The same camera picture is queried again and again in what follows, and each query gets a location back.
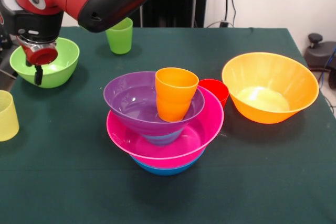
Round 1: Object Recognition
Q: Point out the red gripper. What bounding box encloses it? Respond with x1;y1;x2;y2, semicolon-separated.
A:
17;36;59;87

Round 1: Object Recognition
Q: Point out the green plastic bowl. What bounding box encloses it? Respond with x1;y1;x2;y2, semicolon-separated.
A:
9;37;80;89

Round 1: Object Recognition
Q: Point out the purple plastic bowl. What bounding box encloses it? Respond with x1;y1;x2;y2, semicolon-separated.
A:
103;71;205;141

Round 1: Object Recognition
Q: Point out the orange plastic cup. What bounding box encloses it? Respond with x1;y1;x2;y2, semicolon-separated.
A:
155;67;200;123

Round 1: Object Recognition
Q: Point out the small blue plastic bowl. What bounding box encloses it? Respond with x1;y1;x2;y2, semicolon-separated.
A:
143;131;182;146

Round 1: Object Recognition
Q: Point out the pink plastic bowl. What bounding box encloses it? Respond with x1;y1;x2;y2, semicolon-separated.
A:
106;86;225;169

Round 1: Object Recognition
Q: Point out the black equipment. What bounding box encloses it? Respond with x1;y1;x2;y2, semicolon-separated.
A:
0;32;20;79

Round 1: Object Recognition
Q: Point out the yellow plastic cup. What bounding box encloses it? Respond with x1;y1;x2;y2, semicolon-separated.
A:
0;90;20;142

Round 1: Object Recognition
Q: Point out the green plastic cup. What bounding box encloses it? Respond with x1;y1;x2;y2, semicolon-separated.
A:
105;17;134;55

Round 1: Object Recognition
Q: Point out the large blue plastic bowl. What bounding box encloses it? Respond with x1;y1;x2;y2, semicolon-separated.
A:
129;147;207;176

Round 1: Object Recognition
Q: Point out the red plastic cup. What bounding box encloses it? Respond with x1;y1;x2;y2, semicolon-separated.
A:
198;79;229;109

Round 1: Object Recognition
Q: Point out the large orange plastic bowl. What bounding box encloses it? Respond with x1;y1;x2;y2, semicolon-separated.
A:
222;52;320;124

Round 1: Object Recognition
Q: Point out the dark green tablecloth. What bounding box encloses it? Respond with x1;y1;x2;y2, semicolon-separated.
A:
0;26;336;224

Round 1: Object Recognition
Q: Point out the black wheeled base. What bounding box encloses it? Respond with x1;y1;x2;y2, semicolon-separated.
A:
303;33;336;90

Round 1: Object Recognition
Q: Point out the blue cable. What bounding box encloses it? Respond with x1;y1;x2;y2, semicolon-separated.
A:
316;47;336;86

